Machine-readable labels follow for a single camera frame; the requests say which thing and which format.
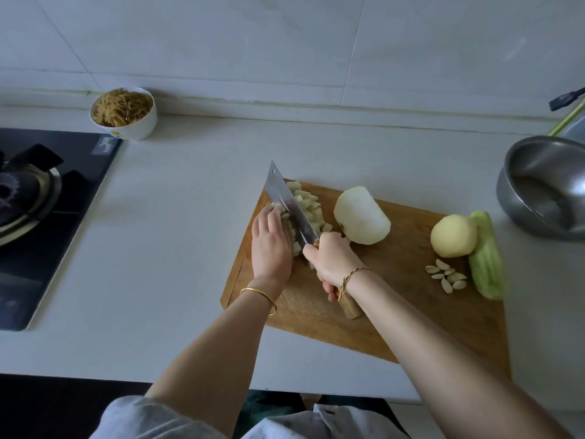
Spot deep stainless steel bowl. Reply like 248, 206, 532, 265
495, 135, 585, 240

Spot wooden cutting board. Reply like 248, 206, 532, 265
219, 182, 512, 380

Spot braided cord bracelet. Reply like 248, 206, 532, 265
336, 266, 374, 302

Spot pile of garlic cloves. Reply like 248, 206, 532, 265
424, 259, 469, 295

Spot dark green trousers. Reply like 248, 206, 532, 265
233, 390, 403, 439

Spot white patterned garment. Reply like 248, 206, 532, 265
90, 394, 413, 439

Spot cleaver with wooden handle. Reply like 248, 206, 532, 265
264, 160, 364, 321

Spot peeled green cucumber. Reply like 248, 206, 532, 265
467, 210, 506, 302

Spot person's left forearm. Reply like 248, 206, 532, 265
146, 288, 280, 439

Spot gold bangle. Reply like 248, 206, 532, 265
239, 286, 279, 316

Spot person's left hand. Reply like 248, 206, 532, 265
249, 205, 296, 298

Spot pale green cabbage vegetable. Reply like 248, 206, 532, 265
269, 180, 341, 257

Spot person's right forearm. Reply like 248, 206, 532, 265
342, 269, 572, 439

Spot white bowl of noodles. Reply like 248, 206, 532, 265
88, 85, 158, 141

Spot peeled yellow potato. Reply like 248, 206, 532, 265
430, 213, 478, 260

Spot black gas stove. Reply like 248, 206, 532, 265
0, 127, 122, 332

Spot person's right hand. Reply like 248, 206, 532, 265
302, 232, 371, 302

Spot pile of white diced vegetable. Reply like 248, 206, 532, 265
333, 185, 392, 246

